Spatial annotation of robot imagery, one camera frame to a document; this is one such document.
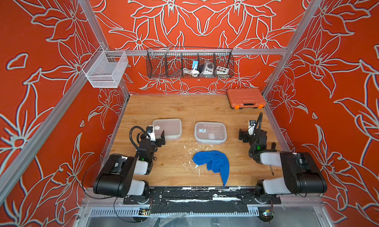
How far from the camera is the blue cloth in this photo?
817mm

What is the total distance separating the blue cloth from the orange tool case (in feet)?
1.35

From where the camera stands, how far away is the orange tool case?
1.09 m
